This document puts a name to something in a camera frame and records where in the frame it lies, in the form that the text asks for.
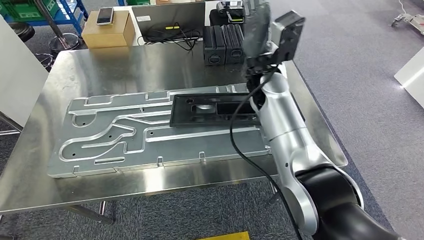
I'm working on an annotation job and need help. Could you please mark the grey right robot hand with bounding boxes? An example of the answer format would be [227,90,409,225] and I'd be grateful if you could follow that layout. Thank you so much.
[242,0,276,60]

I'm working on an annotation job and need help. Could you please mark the black plastic trim panel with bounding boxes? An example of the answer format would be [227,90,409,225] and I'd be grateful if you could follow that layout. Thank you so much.
[169,92,263,129]

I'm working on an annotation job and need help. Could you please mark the stainless steel workbench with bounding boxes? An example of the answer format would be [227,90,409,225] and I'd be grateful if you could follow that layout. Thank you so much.
[0,39,349,227]

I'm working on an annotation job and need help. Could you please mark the blue metal shelf rack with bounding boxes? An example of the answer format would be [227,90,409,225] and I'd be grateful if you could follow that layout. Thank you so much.
[0,0,90,37]

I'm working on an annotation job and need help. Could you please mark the black battery box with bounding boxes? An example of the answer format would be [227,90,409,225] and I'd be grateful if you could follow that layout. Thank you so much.
[221,23,247,65]
[202,24,227,66]

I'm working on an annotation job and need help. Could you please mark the black silver device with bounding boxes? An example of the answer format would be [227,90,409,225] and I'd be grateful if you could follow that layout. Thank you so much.
[209,0,247,27]

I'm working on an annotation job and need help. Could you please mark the dark grey laptop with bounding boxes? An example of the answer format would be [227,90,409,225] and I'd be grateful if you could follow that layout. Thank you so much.
[131,1,207,43]

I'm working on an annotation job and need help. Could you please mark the stamped grey metal plate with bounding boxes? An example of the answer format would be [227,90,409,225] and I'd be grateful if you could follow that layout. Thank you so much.
[47,82,277,179]

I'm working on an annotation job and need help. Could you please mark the brown cardboard box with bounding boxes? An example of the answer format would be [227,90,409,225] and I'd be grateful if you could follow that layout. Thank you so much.
[81,9,136,50]

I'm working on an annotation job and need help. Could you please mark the smartphone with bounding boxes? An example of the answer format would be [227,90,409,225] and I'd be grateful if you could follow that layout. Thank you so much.
[96,6,115,26]

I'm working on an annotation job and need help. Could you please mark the white lit display plinth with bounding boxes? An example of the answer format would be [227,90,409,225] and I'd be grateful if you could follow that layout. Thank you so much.
[394,46,424,110]

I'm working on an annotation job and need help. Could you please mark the black round stool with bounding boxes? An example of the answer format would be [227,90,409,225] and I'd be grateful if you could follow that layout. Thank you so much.
[8,21,56,73]

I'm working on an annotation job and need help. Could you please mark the white panel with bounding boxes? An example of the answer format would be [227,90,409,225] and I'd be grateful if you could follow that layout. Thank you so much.
[0,14,50,128]

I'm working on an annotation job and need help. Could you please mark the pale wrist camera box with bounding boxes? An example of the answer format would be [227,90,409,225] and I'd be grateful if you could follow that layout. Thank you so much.
[271,9,306,64]

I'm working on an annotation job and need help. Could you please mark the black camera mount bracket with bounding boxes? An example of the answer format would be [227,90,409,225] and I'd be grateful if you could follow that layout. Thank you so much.
[246,52,282,75]

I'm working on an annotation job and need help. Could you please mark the black cable bundle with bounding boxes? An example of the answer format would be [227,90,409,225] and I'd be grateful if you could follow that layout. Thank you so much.
[143,21,204,53]

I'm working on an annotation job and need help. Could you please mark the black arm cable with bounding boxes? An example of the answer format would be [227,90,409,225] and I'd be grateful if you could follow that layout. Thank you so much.
[229,67,304,240]

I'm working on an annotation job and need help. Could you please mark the grey metal frame piece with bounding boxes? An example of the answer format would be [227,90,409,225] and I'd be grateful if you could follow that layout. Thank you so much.
[390,13,424,36]

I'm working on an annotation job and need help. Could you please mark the chrome stanchion post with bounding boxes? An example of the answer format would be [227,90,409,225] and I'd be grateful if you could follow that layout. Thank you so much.
[34,0,81,56]

